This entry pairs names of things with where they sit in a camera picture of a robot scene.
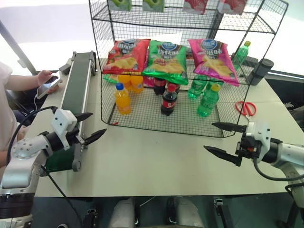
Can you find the green soda bottle yellow cap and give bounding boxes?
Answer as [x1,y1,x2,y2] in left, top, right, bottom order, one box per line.
[187,74,210,100]
[207,78,224,92]
[232,40,252,71]
[196,83,220,118]

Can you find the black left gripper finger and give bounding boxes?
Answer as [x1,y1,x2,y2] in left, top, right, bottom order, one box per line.
[75,112,94,123]
[83,128,108,146]

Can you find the orange soda bottle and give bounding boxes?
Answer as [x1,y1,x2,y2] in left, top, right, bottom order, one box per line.
[117,74,132,91]
[114,83,132,116]
[130,75,145,95]

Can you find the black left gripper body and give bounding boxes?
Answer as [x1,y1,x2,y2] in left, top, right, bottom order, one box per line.
[64,128,86,149]

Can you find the white rounded robot foot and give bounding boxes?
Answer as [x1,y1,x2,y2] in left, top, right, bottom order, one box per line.
[176,196,205,228]
[108,198,136,228]

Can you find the person's pink clothed torso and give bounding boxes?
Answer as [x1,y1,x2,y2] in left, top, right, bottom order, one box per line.
[0,61,28,168]

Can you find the person's bare hand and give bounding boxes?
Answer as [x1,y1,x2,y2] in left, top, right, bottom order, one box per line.
[37,70,60,94]

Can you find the black wire rack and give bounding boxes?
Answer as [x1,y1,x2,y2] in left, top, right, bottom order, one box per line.
[88,0,290,139]

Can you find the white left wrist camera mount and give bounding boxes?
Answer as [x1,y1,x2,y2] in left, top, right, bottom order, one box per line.
[50,108,78,151]

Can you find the small green snack packet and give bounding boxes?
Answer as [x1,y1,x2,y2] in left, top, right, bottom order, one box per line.
[102,74,120,84]

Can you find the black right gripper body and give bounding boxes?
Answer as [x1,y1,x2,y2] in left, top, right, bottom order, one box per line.
[235,132,260,161]

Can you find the green potato chips bag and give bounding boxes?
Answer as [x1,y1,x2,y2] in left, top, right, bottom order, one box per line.
[141,39,190,86]

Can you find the green conveyor belt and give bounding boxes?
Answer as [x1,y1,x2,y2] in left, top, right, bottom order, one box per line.
[44,50,97,172]

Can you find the black cylinder container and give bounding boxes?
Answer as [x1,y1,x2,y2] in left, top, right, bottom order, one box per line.
[246,58,275,86]

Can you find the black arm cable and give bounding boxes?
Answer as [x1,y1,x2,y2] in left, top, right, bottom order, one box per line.
[6,106,83,228]
[252,157,304,181]

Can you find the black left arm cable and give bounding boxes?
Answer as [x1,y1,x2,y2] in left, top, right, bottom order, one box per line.
[6,106,83,228]

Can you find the small pink snack packet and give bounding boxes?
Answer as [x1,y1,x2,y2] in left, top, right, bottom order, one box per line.
[142,76,155,88]

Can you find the white smartphone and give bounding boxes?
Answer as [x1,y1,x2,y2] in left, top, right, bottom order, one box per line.
[36,75,63,100]

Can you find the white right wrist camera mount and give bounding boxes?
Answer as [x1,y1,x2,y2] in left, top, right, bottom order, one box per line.
[245,120,272,160]

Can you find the red potato chips bag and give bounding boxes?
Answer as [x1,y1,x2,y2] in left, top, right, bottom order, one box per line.
[102,38,152,76]

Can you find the black table leg bracket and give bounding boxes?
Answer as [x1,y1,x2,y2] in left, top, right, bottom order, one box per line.
[213,197,230,228]
[82,208,100,228]

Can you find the green snack box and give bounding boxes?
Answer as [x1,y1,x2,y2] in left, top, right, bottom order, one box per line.
[142,0,165,13]
[107,0,133,12]

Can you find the red snack box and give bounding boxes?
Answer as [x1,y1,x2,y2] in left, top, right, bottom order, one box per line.
[222,0,247,15]
[182,0,208,15]

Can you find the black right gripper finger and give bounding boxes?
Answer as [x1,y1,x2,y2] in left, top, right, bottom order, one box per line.
[203,145,243,167]
[211,122,247,133]

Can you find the pink potato chips bag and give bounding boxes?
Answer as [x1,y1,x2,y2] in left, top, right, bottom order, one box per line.
[187,38,241,87]

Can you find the white phone charging cable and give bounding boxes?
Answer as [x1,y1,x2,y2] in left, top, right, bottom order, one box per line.
[32,94,40,114]

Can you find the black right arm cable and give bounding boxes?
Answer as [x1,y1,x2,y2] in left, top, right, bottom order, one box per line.
[252,157,304,181]

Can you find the dark bag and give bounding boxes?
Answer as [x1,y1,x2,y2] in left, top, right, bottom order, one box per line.
[288,105,304,131]

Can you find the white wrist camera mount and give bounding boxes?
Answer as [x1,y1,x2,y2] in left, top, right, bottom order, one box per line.
[245,120,272,160]
[50,108,78,151]

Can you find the dark slanted post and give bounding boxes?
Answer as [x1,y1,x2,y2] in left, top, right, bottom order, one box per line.
[0,19,37,75]

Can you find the red handled scissors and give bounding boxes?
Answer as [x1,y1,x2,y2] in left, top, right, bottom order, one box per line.
[235,100,258,117]

